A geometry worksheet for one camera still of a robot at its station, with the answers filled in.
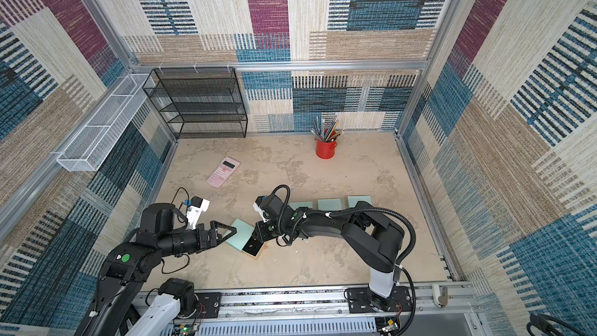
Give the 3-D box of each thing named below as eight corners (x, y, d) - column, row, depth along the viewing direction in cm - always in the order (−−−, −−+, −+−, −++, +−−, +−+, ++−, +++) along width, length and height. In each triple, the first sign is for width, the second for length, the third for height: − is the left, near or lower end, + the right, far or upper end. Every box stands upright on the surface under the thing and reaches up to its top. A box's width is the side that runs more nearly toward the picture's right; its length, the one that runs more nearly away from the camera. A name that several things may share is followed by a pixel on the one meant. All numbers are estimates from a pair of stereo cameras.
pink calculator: (206, 183, 105) (204, 180, 103) (227, 158, 114) (226, 155, 112) (220, 189, 103) (219, 187, 101) (241, 164, 112) (240, 161, 110)
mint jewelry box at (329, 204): (317, 210, 96) (318, 206, 94) (317, 202, 99) (318, 198, 96) (341, 210, 96) (342, 206, 94) (340, 202, 98) (341, 198, 96)
